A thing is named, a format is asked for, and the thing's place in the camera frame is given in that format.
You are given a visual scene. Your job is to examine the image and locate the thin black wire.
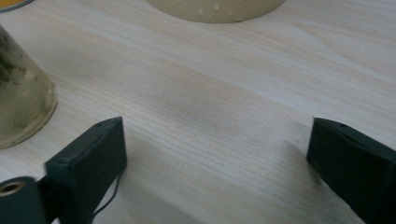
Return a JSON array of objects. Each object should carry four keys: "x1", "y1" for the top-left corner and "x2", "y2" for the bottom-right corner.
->
[{"x1": 92, "y1": 172, "x2": 123, "y2": 220}]

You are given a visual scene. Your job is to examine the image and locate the orange snack can yellow lid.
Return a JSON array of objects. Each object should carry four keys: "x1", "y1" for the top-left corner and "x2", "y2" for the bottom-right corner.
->
[{"x1": 0, "y1": 0, "x2": 35, "y2": 13}]

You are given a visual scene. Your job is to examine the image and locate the cream strainer basin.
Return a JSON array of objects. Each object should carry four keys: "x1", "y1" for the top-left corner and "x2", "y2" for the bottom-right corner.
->
[{"x1": 145, "y1": 0, "x2": 286, "y2": 24}]

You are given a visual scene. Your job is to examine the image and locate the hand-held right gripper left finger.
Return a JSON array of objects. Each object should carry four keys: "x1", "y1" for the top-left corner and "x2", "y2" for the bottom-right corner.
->
[{"x1": 45, "y1": 116, "x2": 128, "y2": 224}]

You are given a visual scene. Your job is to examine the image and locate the dirty translucent cup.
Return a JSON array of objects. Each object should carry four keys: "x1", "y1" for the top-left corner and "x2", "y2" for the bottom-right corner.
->
[{"x1": 0, "y1": 24, "x2": 59, "y2": 150}]

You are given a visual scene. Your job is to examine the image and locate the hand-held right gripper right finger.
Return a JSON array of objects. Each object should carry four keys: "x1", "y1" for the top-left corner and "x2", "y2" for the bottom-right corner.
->
[{"x1": 306, "y1": 117, "x2": 396, "y2": 224}]

